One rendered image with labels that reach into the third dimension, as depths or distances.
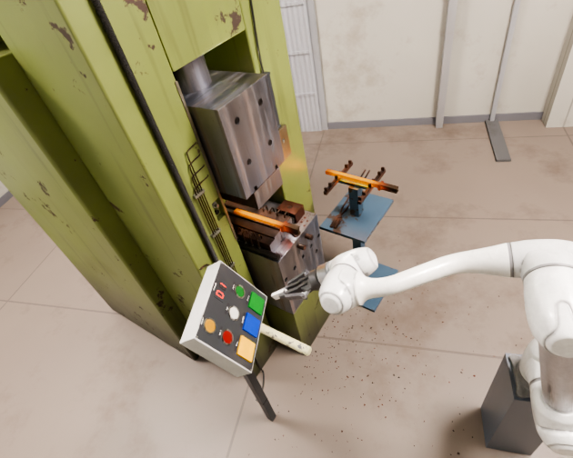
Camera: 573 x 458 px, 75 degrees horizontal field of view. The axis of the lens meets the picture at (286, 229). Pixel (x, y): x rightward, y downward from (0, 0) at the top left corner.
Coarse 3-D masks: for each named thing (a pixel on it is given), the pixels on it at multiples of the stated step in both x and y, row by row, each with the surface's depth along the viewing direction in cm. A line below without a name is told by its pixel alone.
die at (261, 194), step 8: (272, 176) 164; (280, 176) 170; (264, 184) 161; (272, 184) 166; (280, 184) 172; (256, 192) 158; (264, 192) 162; (272, 192) 168; (232, 200) 169; (240, 200) 166; (248, 200) 162; (256, 200) 159; (264, 200) 164; (256, 208) 163
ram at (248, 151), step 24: (216, 72) 154; (240, 72) 149; (192, 96) 139; (216, 96) 135; (240, 96) 134; (264, 96) 145; (216, 120) 130; (240, 120) 137; (264, 120) 149; (216, 144) 140; (240, 144) 141; (264, 144) 153; (216, 168) 150; (240, 168) 145; (264, 168) 158; (240, 192) 152
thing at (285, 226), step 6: (240, 210) 197; (246, 216) 194; (252, 216) 191; (258, 216) 190; (264, 216) 190; (264, 222) 188; (270, 222) 186; (276, 222) 185; (282, 228) 181; (288, 228) 181; (294, 228) 178
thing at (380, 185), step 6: (330, 174) 218; (336, 174) 215; (342, 174) 213; (348, 174) 212; (354, 180) 209; (360, 180) 206; (366, 180) 206; (372, 180) 205; (378, 186) 200; (384, 186) 199; (390, 186) 197; (396, 186) 196; (396, 192) 197
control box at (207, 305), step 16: (208, 272) 145; (224, 272) 144; (208, 288) 136; (224, 288) 140; (208, 304) 132; (224, 304) 137; (240, 304) 144; (192, 320) 130; (224, 320) 134; (240, 320) 141; (192, 336) 123; (208, 336) 126; (208, 352) 127; (224, 352) 129; (224, 368) 135; (240, 368) 133
